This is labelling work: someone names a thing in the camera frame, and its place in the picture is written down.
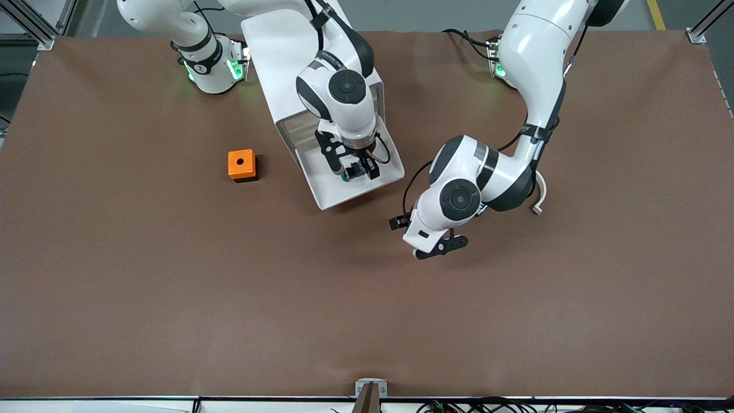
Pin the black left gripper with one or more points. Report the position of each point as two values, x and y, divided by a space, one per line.
398 222

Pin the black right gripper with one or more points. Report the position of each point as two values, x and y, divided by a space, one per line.
359 158

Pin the green push button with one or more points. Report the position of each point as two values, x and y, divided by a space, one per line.
356 170

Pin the white lowest cabinet drawer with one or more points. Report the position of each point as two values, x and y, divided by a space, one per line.
344 195

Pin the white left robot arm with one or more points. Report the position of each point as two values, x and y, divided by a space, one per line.
533 63

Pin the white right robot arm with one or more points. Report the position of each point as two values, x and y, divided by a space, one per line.
344 86

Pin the orange box with hole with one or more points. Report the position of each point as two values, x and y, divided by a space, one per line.
234 166

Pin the white semicircular clamp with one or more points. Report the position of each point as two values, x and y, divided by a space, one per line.
542 195

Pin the brown bar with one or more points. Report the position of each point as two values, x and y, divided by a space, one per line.
367 401

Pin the grey metal bracket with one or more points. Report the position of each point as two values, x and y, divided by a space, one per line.
381 385

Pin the aluminium frame profile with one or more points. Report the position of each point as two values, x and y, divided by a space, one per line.
46 41
697 37

